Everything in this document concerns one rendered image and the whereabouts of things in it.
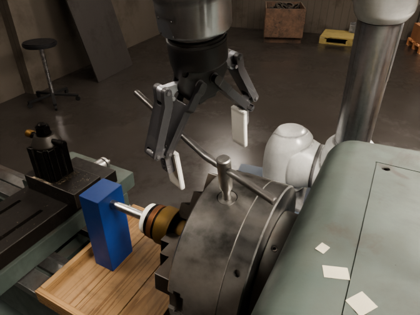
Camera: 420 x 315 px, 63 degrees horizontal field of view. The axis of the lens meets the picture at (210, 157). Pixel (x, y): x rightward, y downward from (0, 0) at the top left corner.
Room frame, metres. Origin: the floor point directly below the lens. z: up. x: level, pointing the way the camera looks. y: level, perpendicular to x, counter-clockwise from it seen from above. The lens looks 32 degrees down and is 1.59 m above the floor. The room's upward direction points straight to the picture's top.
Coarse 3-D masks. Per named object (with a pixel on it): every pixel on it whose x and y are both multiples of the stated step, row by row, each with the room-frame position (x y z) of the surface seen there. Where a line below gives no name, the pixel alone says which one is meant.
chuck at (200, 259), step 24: (216, 192) 0.46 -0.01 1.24; (240, 192) 0.46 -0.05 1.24; (192, 216) 0.42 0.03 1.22; (216, 216) 0.41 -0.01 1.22; (240, 216) 0.41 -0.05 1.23; (192, 240) 0.39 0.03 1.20; (216, 240) 0.38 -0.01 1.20; (192, 264) 0.36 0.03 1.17; (216, 264) 0.35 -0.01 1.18; (168, 288) 0.36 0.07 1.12; (192, 288) 0.34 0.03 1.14; (216, 288) 0.33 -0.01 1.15; (192, 312) 0.33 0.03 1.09
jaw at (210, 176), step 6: (210, 174) 0.56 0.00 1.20; (216, 174) 0.57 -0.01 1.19; (210, 180) 0.56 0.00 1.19; (204, 186) 0.55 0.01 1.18; (198, 192) 0.55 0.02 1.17; (192, 198) 0.54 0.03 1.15; (186, 204) 0.54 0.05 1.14; (192, 204) 0.54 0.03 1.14; (180, 210) 0.54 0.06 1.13; (186, 210) 0.53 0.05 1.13; (180, 216) 0.53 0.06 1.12; (186, 216) 0.53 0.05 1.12
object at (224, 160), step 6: (222, 156) 0.44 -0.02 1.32; (228, 156) 0.44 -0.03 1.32; (216, 162) 0.43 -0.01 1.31; (222, 162) 0.43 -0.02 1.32; (228, 162) 0.43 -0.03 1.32; (222, 168) 0.43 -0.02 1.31; (228, 168) 0.43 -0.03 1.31; (222, 174) 0.43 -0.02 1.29; (222, 180) 0.43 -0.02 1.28; (228, 180) 0.43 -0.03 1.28; (222, 186) 0.43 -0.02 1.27; (228, 186) 0.43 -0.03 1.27; (222, 192) 0.44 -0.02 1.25; (228, 192) 0.44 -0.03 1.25; (222, 198) 0.45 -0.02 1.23; (228, 198) 0.44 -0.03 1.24
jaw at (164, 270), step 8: (168, 232) 0.50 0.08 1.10; (168, 240) 0.48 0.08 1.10; (176, 240) 0.48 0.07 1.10; (168, 248) 0.46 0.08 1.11; (160, 256) 0.44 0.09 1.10; (168, 256) 0.43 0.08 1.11; (168, 264) 0.41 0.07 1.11; (160, 272) 0.40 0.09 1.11; (168, 272) 0.40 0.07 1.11; (160, 280) 0.39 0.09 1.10; (168, 280) 0.38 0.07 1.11; (160, 288) 0.39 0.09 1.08; (176, 296) 0.35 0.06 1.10; (176, 304) 0.35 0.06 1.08
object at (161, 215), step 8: (152, 208) 0.56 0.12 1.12; (160, 208) 0.56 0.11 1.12; (168, 208) 0.55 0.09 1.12; (176, 208) 0.56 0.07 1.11; (152, 216) 0.54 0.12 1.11; (160, 216) 0.53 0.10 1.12; (168, 216) 0.53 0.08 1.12; (176, 216) 0.53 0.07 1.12; (144, 224) 0.53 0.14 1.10; (152, 224) 0.53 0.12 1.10; (160, 224) 0.51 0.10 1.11; (168, 224) 0.51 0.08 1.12; (176, 224) 0.52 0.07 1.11; (184, 224) 0.51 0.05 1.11; (144, 232) 0.53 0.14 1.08; (152, 232) 0.51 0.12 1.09; (160, 232) 0.50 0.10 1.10; (176, 232) 0.50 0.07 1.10; (160, 240) 0.50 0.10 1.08
